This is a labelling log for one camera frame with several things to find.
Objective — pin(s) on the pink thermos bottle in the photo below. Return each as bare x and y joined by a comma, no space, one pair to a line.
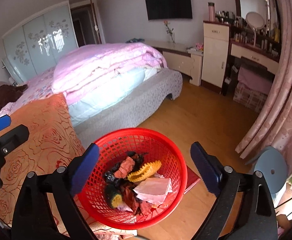
211,12

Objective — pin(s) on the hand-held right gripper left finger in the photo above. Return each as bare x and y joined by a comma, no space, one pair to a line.
86,170

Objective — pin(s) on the stack of papers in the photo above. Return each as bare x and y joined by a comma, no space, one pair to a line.
194,50

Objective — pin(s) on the pink curtain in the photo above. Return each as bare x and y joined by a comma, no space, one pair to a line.
281,92

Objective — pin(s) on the cream tall cabinet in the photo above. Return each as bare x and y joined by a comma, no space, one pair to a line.
214,55

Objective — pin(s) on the row of cosmetic bottles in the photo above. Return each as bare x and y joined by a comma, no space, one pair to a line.
238,37

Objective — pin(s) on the black wall television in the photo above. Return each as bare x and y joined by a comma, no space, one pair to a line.
168,2

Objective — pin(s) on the dressing table with mirror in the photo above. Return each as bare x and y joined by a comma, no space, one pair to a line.
253,56

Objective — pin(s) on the light blue duvet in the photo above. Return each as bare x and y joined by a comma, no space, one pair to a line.
106,92

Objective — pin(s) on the black bag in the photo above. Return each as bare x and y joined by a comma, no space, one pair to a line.
137,156
111,177

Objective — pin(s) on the brown plush toy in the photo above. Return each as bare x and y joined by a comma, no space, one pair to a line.
0,95

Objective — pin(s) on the dark item on cabinet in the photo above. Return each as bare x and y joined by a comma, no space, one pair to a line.
134,40

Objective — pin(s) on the round vanity mirror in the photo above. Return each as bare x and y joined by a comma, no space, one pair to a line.
255,20

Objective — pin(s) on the grey bed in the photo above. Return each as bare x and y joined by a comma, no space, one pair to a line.
136,105

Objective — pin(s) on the pink upholstered stool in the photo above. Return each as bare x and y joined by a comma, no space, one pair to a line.
251,77

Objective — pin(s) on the glass-door wardrobe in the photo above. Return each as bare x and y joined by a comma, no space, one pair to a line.
35,45

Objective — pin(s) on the rose in vase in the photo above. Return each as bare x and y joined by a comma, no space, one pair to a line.
169,31

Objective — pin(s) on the white paper wrapper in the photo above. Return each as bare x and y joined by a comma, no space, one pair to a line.
153,188

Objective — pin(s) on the blue plastic stool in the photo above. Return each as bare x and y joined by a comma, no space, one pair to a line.
271,167

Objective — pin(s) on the pink quilt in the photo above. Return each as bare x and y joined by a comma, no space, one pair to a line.
98,65

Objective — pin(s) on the orange wrapper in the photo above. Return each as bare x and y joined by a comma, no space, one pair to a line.
126,167

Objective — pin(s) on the dark narrow bin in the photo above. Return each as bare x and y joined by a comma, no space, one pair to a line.
226,86

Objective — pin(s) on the yellow ribbed sponge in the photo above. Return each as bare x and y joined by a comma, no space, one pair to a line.
144,171

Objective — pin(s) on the pink toy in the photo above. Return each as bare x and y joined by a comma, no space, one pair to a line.
199,45

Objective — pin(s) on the cardboard box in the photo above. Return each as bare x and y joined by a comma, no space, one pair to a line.
283,221

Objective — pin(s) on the white printed wrapper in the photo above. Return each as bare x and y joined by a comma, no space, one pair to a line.
124,207

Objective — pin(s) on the cream low cabinet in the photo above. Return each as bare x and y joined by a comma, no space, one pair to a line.
178,61

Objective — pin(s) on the floral bedsheet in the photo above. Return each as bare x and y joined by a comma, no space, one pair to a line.
38,85

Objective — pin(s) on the green yellow scouring sponge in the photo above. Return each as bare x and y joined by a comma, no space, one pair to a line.
113,197

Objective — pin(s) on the red plastic mesh basket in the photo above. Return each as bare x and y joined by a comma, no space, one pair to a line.
103,215

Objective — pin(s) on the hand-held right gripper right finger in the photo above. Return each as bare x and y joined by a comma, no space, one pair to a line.
206,170

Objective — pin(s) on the brown door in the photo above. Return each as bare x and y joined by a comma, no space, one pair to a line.
84,25

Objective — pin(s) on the orange rose tablecloth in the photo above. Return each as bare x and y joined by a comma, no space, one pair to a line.
43,130

